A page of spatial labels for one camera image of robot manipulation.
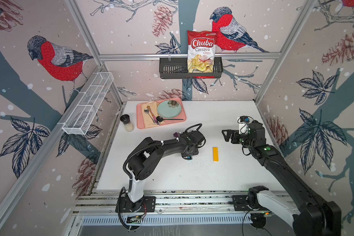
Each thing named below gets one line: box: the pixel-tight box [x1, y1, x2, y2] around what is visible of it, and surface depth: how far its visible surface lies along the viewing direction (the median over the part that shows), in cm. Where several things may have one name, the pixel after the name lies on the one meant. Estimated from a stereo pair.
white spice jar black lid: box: [119, 114, 135, 133], surface depth 100 cm
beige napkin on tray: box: [141, 101, 161, 129], surface depth 116 cm
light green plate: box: [156, 100, 182, 118], surface depth 119 cm
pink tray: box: [136, 97, 187, 129], surface depth 112 cm
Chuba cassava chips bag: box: [186, 30, 218, 79], surface depth 87 cm
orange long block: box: [212, 147, 219, 162], surface depth 94 cm
